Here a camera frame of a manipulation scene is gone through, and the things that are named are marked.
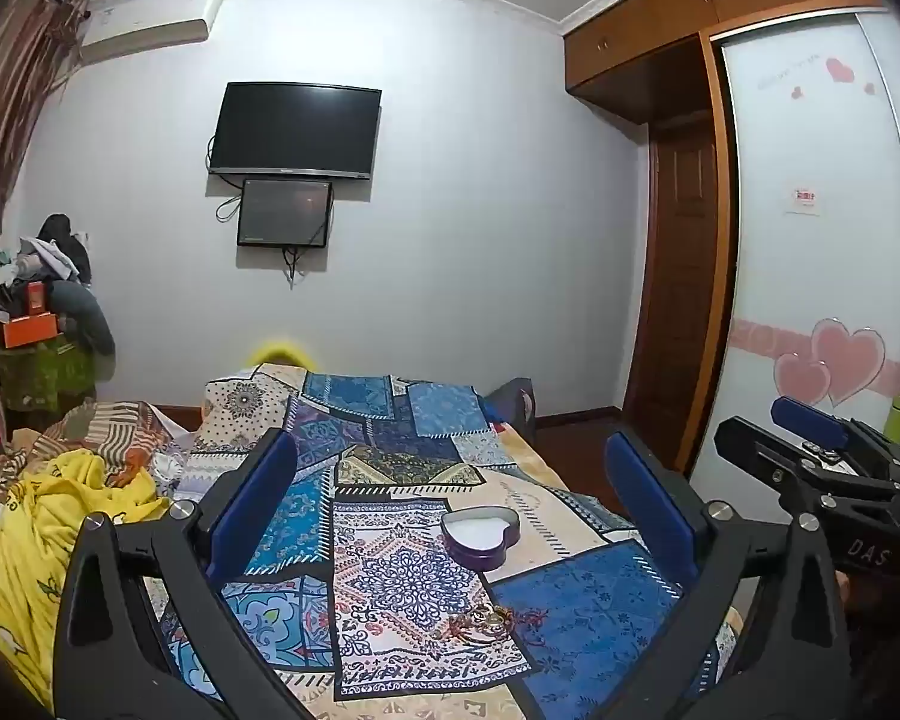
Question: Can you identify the striped patchwork blanket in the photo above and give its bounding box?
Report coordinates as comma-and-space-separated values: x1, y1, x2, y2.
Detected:
0, 399, 196, 488

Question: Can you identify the small black monitor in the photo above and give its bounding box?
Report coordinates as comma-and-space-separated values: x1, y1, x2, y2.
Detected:
238, 178, 335, 248

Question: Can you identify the white air conditioner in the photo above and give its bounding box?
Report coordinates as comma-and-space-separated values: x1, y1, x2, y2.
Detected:
79, 0, 222, 65

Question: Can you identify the brown wooden door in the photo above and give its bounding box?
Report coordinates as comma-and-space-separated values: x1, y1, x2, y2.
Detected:
621, 109, 722, 430

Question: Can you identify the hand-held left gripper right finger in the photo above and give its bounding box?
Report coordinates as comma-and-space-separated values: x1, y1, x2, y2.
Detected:
510, 431, 854, 720

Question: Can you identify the wall-mounted black television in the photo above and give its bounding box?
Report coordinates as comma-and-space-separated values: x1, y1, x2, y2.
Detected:
208, 81, 383, 181

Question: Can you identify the pink heart decal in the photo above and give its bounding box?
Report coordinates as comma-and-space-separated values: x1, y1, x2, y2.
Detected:
774, 319, 887, 407

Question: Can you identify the wooden overhead cabinet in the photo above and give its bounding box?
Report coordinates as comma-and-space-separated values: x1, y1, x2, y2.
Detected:
560, 0, 890, 122

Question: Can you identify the yellow plush item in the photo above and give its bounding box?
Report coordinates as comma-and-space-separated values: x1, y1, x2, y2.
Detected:
246, 341, 313, 371

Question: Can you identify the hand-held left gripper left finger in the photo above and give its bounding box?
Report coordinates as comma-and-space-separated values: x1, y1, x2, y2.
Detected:
51, 429, 323, 720

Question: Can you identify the patchwork bed cover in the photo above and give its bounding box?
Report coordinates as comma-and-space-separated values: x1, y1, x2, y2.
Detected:
157, 362, 743, 720

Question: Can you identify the purple heart-shaped tin box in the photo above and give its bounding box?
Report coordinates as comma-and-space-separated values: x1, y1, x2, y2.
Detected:
441, 506, 521, 568

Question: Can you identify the white sliding wardrobe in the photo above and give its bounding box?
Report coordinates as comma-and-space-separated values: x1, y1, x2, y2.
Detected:
701, 6, 900, 481

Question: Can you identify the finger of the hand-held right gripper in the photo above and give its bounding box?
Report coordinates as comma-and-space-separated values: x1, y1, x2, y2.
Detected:
715, 415, 899, 501
769, 396, 846, 452

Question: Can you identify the yellow blanket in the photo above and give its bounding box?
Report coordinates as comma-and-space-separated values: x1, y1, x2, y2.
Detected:
0, 448, 158, 713

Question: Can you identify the pile of clothes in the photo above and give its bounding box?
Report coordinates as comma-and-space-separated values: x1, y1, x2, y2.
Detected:
0, 214, 95, 316

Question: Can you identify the pile of bracelets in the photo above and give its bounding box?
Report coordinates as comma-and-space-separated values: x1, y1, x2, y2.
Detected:
441, 604, 548, 642

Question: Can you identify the brown striped curtain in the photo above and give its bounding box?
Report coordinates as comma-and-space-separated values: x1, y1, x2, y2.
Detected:
0, 0, 91, 436

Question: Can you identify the orange box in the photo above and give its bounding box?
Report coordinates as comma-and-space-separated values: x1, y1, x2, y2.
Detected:
0, 313, 59, 350

